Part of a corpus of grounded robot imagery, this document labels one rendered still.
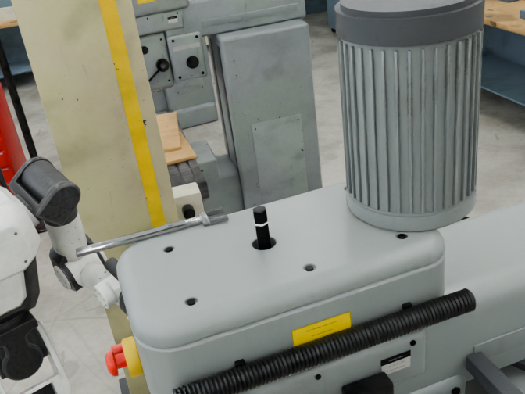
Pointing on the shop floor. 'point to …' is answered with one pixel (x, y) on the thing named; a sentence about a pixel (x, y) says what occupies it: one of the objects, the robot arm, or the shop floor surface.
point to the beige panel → (101, 123)
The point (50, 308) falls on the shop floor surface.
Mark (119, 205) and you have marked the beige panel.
